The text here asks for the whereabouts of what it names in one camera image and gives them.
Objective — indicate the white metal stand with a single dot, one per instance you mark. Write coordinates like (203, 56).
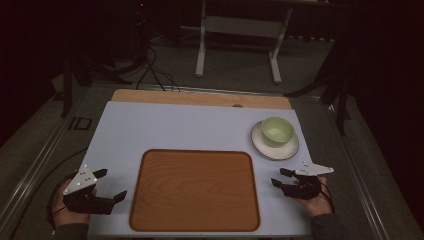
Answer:
(241, 30)

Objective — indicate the brown wooden tray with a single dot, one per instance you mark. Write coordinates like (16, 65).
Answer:
(195, 190)

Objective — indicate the person's right hand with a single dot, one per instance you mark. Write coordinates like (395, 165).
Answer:
(318, 201)

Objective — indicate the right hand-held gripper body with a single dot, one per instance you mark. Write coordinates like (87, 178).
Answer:
(306, 185)

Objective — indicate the green bowl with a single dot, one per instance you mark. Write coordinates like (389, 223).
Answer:
(277, 130)

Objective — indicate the black stand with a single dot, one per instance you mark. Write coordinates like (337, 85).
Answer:
(68, 86)
(336, 90)

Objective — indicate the person's left hand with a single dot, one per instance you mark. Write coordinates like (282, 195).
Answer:
(71, 213)

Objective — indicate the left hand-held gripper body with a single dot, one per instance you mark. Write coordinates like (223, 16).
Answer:
(87, 200)

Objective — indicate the white plate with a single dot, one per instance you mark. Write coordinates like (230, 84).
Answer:
(275, 152)

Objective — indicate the light blue table mat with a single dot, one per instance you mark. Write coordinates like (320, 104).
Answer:
(186, 128)

